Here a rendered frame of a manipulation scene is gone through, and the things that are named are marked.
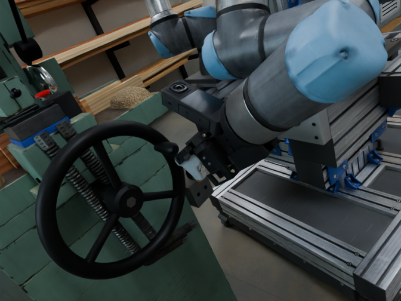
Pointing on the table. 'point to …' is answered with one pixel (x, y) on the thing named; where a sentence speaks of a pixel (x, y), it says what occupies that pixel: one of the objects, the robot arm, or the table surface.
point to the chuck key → (21, 113)
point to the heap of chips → (129, 97)
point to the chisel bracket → (13, 107)
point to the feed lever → (32, 49)
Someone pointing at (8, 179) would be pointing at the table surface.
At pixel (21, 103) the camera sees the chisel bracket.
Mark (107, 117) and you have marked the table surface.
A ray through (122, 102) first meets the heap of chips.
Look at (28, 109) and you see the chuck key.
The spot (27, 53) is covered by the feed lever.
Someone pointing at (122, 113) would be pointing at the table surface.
